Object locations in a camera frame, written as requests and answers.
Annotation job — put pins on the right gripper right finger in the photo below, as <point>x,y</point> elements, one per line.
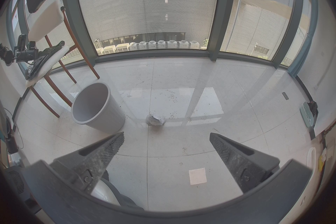
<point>236,162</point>

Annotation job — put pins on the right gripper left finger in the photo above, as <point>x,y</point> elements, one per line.
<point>101,160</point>

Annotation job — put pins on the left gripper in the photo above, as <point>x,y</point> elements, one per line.
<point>27,54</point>

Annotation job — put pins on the black plastic bag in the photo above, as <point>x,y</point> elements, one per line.
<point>46,59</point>

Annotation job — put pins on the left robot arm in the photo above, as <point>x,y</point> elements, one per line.
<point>5,56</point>

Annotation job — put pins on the white trash bin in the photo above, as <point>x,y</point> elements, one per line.
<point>110,118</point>

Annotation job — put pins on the white cushioned wooden chair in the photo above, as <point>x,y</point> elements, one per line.
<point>46,20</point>

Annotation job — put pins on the crumpled white paper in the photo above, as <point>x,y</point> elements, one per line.
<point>155,120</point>

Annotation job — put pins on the pale green plastic object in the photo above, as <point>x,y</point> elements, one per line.
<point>307,114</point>

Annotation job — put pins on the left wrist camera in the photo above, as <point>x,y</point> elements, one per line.
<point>22,40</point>

